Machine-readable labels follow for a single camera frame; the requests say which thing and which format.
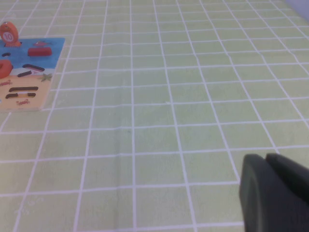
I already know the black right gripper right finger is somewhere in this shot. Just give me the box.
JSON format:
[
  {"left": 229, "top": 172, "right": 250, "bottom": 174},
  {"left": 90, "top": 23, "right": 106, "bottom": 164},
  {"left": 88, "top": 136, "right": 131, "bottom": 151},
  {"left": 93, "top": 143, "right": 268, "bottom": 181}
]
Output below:
[{"left": 265, "top": 153, "right": 309, "bottom": 232}]

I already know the red minus sign piece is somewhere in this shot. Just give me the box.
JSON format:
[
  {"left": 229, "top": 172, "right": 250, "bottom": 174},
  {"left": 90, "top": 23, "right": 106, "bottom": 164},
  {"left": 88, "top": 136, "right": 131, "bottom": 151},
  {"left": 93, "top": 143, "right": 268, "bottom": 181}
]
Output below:
[{"left": 28, "top": 47, "right": 53, "bottom": 58}]

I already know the colourful wooden puzzle board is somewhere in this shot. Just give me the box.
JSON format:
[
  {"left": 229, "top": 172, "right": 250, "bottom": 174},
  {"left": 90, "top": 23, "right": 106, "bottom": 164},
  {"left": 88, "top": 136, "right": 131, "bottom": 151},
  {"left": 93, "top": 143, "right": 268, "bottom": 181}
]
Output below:
[{"left": 0, "top": 37, "right": 66, "bottom": 113}]

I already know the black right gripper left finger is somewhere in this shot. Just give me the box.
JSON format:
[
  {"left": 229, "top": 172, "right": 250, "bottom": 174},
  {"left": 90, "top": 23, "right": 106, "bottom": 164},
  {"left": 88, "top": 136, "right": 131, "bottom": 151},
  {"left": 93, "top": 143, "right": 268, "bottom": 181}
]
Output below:
[{"left": 239, "top": 153, "right": 307, "bottom": 232}]

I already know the green checked tablecloth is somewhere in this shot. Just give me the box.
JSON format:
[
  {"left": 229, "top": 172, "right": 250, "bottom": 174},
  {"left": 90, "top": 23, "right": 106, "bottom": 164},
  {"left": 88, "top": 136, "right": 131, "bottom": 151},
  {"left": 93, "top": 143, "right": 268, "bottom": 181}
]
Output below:
[{"left": 0, "top": 0, "right": 309, "bottom": 232}]

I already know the orange fish piece ten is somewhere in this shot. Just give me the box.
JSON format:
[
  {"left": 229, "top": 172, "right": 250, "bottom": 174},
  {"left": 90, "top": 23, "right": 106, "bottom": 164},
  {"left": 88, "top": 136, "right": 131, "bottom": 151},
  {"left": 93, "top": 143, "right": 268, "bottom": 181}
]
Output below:
[{"left": 0, "top": 21, "right": 22, "bottom": 48}]

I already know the orange number ten piece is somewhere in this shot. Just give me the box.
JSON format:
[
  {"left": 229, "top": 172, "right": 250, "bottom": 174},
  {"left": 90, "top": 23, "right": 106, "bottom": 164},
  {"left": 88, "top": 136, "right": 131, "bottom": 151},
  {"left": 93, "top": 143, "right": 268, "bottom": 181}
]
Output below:
[{"left": 0, "top": 59, "right": 13, "bottom": 80}]

